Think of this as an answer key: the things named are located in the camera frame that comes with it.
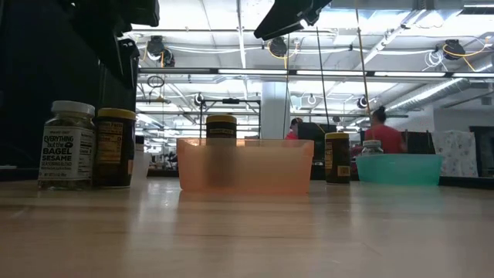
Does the yellow lid dark spice jar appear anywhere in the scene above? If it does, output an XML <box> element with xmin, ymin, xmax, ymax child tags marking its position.
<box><xmin>325</xmin><ymin>132</ymin><xmax>351</xmax><ymax>185</ymax></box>
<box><xmin>205</xmin><ymin>114</ymin><xmax>238</xmax><ymax>186</ymax></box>
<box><xmin>93</xmin><ymin>107</ymin><xmax>137</xmax><ymax>189</ymax></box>

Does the white lid sesame seasoning jar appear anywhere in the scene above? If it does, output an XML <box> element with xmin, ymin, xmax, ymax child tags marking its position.
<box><xmin>37</xmin><ymin>100</ymin><xmax>96</xmax><ymax>191</ymax></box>
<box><xmin>361</xmin><ymin>139</ymin><xmax>384</xmax><ymax>156</ymax></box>

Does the long ceiling light bar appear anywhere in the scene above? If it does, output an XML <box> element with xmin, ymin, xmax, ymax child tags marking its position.
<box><xmin>137</xmin><ymin>67</ymin><xmax>494</xmax><ymax>79</ymax></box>

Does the white building pillar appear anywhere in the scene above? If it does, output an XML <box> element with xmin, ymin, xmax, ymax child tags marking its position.
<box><xmin>261</xmin><ymin>80</ymin><xmax>291</xmax><ymax>140</ymax></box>

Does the person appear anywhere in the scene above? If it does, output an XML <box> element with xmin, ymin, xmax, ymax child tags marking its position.
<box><xmin>364</xmin><ymin>106</ymin><xmax>407</xmax><ymax>155</ymax></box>
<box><xmin>285</xmin><ymin>117</ymin><xmax>305</xmax><ymax>141</ymax></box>

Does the orange translucent plastic bin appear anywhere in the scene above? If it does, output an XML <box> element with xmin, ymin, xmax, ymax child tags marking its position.
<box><xmin>176</xmin><ymin>137</ymin><xmax>315</xmax><ymax>196</ymax></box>

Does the teal plastic bin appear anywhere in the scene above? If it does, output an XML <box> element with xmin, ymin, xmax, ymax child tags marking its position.
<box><xmin>355</xmin><ymin>153</ymin><xmax>444</xmax><ymax>187</ymax></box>

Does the clear plastic bin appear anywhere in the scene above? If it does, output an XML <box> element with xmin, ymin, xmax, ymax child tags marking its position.
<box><xmin>133</xmin><ymin>151</ymin><xmax>151</xmax><ymax>181</ymax></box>

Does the dark cabinet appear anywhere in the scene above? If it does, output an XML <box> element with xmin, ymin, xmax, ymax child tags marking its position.
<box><xmin>469</xmin><ymin>126</ymin><xmax>494</xmax><ymax>179</ymax></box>

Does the black curtain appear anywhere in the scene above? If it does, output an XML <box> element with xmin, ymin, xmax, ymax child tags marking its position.
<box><xmin>0</xmin><ymin>0</ymin><xmax>139</xmax><ymax>181</ymax></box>

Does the black ceiling cable reel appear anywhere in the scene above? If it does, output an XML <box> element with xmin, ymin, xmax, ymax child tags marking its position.
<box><xmin>269</xmin><ymin>36</ymin><xmax>287</xmax><ymax>58</ymax></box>
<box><xmin>442</xmin><ymin>38</ymin><xmax>466</xmax><ymax>61</ymax></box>
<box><xmin>146</xmin><ymin>35</ymin><xmax>175</xmax><ymax>67</ymax></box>

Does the black hanging cable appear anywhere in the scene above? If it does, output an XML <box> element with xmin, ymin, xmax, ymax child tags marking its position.
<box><xmin>315</xmin><ymin>25</ymin><xmax>332</xmax><ymax>134</ymax></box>

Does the yellow hanging cable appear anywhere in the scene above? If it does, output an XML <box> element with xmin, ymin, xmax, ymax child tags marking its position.
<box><xmin>354</xmin><ymin>0</ymin><xmax>377</xmax><ymax>141</ymax></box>

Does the silver ventilation duct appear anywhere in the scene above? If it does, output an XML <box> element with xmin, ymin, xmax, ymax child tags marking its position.
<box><xmin>380</xmin><ymin>63</ymin><xmax>494</xmax><ymax>114</ymax></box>

